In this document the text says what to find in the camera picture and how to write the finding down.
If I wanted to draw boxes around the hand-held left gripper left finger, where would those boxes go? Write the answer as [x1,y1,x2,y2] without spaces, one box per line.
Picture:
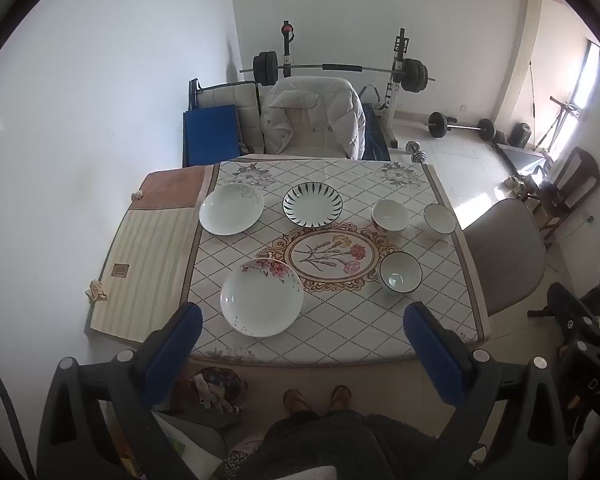
[36,302,204,480]

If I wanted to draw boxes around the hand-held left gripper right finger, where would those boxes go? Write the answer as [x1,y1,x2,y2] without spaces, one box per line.
[402,301,569,480]

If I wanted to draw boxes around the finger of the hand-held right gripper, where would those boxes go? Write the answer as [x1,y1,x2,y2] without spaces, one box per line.
[546,281,600,350]
[557,332,600,443]

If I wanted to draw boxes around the white plate red floral print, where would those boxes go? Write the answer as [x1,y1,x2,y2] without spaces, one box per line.
[220,259,305,338]

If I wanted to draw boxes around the white bowl dark rim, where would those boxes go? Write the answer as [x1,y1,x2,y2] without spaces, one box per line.
[423,203,458,235]
[378,251,423,294]

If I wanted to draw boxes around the white bowl red floral outside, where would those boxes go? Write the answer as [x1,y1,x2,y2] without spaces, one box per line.
[371,199,410,233]

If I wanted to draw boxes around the white plate grey floral print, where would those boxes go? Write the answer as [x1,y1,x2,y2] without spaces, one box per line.
[199,183,265,236]

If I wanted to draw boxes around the white plate blue striped rim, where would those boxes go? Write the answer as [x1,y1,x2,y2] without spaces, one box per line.
[282,182,344,228]

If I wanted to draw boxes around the barbell with black plates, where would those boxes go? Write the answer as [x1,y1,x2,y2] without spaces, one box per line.
[239,51,437,94]

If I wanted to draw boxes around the white crumpled cloth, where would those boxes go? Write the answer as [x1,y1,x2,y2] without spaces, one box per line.
[194,374,242,415]

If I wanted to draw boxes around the brown basket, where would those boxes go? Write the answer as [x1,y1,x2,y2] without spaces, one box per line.
[190,367,249,413]

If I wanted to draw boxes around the grey chair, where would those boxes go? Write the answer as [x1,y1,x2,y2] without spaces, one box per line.
[463,198,551,318]

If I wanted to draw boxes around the beige and brown striped cloth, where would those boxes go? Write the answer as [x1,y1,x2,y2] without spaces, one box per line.
[86,164,218,347]

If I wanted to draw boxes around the grey bag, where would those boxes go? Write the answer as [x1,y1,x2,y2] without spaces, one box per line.
[155,410,227,480]

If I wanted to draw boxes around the printed floral tablecloth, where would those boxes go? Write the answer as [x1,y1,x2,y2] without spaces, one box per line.
[187,159,492,365]

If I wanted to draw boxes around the person's right foot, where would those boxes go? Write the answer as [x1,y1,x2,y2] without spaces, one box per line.
[327,385,352,415]

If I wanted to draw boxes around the person's foot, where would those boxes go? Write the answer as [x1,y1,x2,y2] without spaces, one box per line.
[327,385,352,415]
[283,388,312,417]

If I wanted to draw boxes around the person's dark clothed legs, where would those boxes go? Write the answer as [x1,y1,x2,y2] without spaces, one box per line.
[240,409,463,480]

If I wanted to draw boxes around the person's left foot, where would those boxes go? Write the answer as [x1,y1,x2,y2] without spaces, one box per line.
[283,388,312,417]

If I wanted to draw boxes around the dark wooden chair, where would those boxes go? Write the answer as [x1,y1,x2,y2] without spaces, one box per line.
[527,146,600,250]

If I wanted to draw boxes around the metal tripod stand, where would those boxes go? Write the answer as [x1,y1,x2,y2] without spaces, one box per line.
[539,96,584,155]

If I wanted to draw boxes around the long black dumbbell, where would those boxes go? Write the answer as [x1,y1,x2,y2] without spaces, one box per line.
[427,111,497,142]

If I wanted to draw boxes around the blue folded mat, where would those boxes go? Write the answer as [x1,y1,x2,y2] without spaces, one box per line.
[182,104,242,167]

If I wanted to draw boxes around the blue patterned bench pad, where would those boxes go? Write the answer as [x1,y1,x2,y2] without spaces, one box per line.
[361,102,392,162]

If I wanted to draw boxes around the window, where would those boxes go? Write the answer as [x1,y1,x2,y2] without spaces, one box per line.
[572,39,600,110]

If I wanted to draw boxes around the beige chair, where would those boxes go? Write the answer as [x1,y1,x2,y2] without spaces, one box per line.
[280,107,346,158]

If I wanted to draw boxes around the white weight bench rack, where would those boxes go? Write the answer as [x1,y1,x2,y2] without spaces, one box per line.
[279,20,412,150]

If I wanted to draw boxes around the white puffer jacket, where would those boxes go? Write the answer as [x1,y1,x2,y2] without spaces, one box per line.
[260,76,367,161]

